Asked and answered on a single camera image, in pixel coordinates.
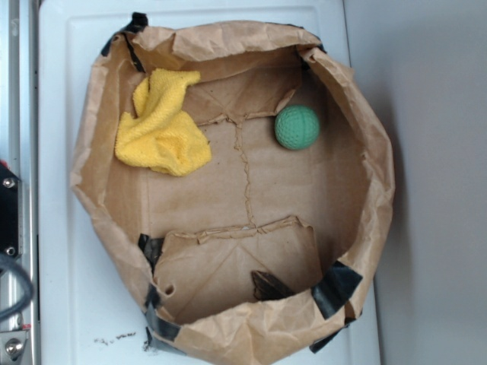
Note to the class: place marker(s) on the yellow microfiber cloth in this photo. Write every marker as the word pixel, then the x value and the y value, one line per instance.
pixel 161 136

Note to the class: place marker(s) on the brown paper bag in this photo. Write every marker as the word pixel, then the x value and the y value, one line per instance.
pixel 235 247

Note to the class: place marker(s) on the green dimpled ball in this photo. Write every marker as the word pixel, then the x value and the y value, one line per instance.
pixel 296 127

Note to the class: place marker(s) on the black tape strip right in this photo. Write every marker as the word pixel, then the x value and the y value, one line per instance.
pixel 335 289

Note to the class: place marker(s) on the black tape strip bottom-left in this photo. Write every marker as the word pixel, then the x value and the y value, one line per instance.
pixel 160 332

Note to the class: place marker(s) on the black tape strip top-left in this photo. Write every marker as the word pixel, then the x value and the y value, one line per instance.
pixel 137 24

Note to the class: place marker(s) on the black mounting plate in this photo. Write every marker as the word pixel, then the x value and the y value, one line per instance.
pixel 9 206

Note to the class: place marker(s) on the aluminium frame rail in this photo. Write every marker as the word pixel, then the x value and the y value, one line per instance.
pixel 19 147

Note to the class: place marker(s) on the metal bracket with bolt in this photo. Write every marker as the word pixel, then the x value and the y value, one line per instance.
pixel 13 346

